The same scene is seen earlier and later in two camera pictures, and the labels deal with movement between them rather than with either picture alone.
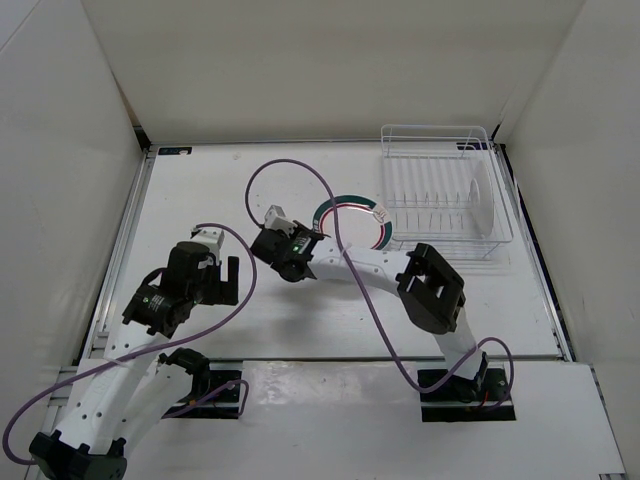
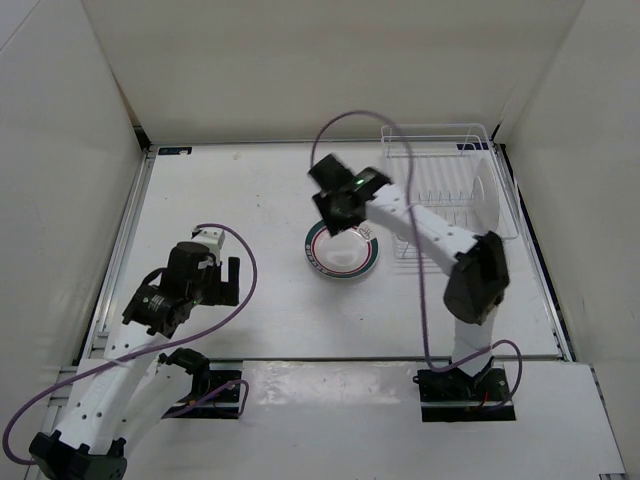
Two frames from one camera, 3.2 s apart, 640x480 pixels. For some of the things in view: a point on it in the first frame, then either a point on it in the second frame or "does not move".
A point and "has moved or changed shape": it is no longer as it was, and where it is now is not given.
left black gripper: (220, 292) does not move
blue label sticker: (179, 150) does not move
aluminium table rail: (117, 259) does not move
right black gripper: (298, 229) to (333, 225)
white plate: (362, 221) has moved or changed shape
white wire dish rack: (442, 187) does not move
